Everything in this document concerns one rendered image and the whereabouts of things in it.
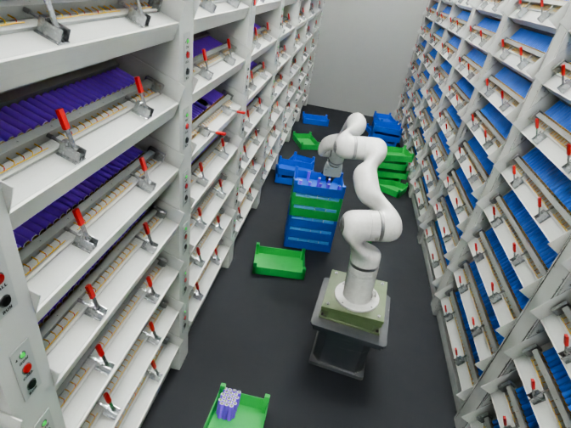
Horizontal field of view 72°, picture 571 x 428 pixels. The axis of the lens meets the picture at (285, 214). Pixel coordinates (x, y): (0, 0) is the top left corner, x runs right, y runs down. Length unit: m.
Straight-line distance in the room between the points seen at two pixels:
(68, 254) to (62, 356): 0.22
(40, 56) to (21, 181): 0.19
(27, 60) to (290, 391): 1.52
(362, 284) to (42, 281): 1.16
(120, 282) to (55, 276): 0.29
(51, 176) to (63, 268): 0.20
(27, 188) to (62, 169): 0.08
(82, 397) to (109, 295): 0.25
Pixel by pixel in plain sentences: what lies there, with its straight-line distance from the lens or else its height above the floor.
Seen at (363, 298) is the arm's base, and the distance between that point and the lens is 1.69.
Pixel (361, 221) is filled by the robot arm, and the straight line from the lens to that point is 1.48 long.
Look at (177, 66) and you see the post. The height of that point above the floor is 1.24.
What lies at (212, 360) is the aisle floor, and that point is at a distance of 1.88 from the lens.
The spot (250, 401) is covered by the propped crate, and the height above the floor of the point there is 0.03.
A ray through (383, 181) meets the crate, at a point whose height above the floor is 0.04.
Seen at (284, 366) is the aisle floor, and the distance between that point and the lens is 1.89.
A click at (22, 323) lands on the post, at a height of 0.96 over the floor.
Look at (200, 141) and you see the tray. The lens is 1.41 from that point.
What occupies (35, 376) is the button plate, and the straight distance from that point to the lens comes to 0.87.
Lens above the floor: 1.50
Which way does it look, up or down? 32 degrees down
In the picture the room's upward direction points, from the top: 9 degrees clockwise
